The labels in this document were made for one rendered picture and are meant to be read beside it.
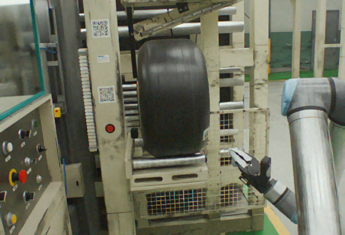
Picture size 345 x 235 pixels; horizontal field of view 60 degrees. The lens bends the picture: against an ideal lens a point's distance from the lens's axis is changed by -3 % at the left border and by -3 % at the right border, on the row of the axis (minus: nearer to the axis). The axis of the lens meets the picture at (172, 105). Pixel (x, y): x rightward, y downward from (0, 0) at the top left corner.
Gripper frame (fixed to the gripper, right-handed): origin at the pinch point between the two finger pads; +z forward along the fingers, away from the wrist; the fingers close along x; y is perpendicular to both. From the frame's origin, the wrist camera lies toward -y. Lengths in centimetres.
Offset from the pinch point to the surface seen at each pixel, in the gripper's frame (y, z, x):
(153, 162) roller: 21.7, 23.5, -18.2
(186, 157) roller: 18.7, 14.4, -6.5
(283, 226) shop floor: 114, -60, 61
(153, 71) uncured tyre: -14.3, 42.6, -6.5
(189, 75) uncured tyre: -16.1, 31.6, 2.5
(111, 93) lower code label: 6, 56, -15
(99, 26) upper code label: -15, 75, -8
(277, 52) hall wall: 547, 156, 854
